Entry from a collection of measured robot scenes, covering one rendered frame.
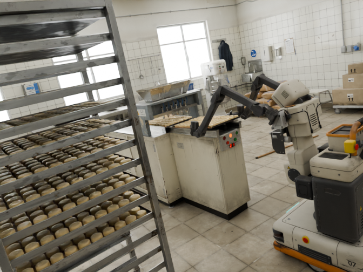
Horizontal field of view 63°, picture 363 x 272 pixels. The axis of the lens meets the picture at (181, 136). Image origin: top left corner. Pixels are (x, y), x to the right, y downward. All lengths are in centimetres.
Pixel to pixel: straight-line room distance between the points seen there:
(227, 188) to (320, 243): 99
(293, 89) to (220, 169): 100
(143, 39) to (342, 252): 562
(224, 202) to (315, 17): 494
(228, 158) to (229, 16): 583
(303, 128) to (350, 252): 80
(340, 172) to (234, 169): 117
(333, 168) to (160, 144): 176
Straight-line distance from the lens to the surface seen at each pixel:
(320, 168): 198
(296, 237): 229
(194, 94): 342
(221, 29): 797
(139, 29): 673
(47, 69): 120
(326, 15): 684
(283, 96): 215
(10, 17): 121
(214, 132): 260
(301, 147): 224
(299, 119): 209
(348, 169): 191
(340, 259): 219
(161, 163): 315
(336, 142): 206
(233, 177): 285
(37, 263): 142
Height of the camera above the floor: 153
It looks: 14 degrees down
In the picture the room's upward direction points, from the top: 11 degrees counter-clockwise
